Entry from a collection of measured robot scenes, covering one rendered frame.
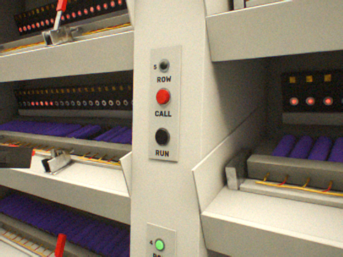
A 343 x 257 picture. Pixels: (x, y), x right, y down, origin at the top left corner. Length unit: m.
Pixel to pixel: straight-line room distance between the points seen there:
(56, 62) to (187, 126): 0.26
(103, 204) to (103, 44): 0.21
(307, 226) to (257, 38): 0.17
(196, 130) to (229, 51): 0.08
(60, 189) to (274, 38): 0.36
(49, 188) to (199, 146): 0.28
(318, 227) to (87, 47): 0.34
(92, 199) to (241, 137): 0.21
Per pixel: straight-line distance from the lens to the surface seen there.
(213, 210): 0.32
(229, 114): 0.36
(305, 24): 0.29
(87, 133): 0.60
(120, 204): 0.40
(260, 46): 0.30
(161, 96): 0.33
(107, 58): 0.41
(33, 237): 0.70
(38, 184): 0.54
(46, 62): 0.52
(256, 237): 0.30
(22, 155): 0.47
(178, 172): 0.32
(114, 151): 0.47
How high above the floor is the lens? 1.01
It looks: 2 degrees down
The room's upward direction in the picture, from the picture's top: 1 degrees clockwise
